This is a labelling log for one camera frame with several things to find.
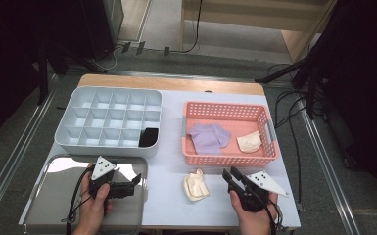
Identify black floor cable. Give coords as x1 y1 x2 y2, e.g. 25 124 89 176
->
267 63 307 130
287 94 307 210

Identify person's right hand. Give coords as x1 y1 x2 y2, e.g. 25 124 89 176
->
229 190 279 227

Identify light wooden frame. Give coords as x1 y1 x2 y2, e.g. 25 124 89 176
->
179 0 337 63

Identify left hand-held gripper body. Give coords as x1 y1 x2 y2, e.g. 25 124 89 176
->
87 156 135 200

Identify white floor cable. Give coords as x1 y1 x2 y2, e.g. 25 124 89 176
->
91 45 125 71

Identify right hand-held gripper cable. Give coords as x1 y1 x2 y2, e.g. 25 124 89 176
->
259 198 288 235

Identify pink perforated basket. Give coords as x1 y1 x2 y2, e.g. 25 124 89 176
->
181 101 280 168

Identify black cabinet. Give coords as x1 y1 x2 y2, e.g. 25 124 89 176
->
79 0 125 62

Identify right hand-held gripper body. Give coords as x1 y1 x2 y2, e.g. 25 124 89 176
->
227 170 290 213

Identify white divided organizer box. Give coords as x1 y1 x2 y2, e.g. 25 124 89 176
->
54 86 163 158

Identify metal floor rail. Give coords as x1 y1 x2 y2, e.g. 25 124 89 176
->
0 72 60 223
298 107 361 235

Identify dark curtain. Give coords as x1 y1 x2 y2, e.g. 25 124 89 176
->
0 0 86 150
319 0 377 202

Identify person's left hand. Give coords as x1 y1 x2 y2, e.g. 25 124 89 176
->
77 163 114 224

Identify black metal stand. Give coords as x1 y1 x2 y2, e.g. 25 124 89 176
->
254 48 329 120
37 42 109 106

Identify left hand-held gripper cable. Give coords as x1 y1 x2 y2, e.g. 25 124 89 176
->
66 165 94 235

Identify cream sock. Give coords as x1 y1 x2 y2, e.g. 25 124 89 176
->
236 130 262 154
183 168 210 202

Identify black sock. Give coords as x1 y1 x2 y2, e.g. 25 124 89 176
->
138 127 160 148

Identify black hanging cable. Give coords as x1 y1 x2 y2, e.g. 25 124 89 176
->
170 0 204 55

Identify hand-held gripper cable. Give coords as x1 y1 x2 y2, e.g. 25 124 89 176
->
259 198 288 235
66 165 94 235

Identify shiny metal tray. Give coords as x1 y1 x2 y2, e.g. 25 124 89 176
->
19 154 149 234

